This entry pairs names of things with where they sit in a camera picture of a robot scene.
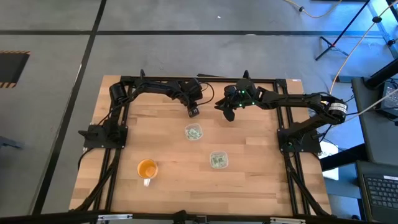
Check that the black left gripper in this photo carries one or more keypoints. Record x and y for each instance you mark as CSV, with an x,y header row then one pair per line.
x,y
192,91

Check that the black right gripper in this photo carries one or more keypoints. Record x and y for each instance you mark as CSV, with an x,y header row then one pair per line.
x,y
236,96

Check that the green white sweetener packet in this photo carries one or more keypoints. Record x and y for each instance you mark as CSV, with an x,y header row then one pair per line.
x,y
219,160
193,133

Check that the clear plastic container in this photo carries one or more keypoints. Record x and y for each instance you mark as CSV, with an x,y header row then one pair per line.
x,y
193,125
219,153

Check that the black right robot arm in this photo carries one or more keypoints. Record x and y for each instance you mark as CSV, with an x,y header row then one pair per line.
x,y
289,99

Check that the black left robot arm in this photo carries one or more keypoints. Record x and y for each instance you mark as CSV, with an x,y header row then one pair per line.
x,y
155,85

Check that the white paper sheet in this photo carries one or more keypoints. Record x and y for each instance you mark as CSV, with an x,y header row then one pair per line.
x,y
329,150

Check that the black desk beam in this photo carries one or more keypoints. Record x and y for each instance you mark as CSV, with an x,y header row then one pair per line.
x,y
382,73
342,157

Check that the black tripod stand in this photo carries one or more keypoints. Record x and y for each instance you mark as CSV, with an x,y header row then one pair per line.
x,y
342,35

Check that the dark grey desk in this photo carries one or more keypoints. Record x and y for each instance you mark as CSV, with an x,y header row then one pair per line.
x,y
373,137

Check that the black laptop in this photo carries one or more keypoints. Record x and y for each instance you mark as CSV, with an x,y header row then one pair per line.
x,y
391,96

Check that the black keyboard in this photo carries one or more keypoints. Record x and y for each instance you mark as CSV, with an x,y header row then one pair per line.
x,y
381,193

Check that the grey metal stand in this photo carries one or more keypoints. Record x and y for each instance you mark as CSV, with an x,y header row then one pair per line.
x,y
384,29

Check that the black hazard-striped floor hatch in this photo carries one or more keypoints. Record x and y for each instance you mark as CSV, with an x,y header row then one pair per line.
x,y
12,67

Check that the black aluminium table frame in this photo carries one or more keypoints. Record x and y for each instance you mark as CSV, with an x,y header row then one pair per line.
x,y
291,186

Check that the black table-level camera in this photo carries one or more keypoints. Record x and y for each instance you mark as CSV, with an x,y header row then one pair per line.
x,y
180,217

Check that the silver metal bracket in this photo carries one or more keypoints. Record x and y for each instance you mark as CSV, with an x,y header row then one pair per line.
x,y
287,221
113,217

